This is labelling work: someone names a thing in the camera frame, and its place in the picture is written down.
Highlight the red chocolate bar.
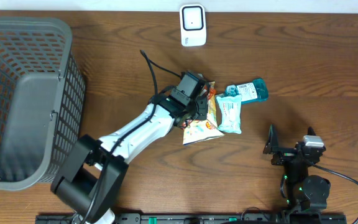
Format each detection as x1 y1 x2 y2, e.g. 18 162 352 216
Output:
179 88 216 129

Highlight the yellow snack bag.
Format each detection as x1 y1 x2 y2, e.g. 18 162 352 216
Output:
183 82 224 146

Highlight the light blue wipes pack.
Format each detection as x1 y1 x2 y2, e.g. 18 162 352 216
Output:
216 95 242 134

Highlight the teal mouthwash bottle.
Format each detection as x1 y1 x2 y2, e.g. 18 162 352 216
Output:
225 78 269 105

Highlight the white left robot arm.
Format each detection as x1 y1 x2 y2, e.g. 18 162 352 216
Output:
51 86 209 223

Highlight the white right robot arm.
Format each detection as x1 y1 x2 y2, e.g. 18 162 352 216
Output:
263 125 331 212

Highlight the white barcode scanner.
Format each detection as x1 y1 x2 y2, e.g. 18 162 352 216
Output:
179 4 207 47

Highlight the grey plastic shopping basket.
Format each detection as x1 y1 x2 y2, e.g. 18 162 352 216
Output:
0 17 86 191

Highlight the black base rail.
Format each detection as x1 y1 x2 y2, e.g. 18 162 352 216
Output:
35 213 347 224

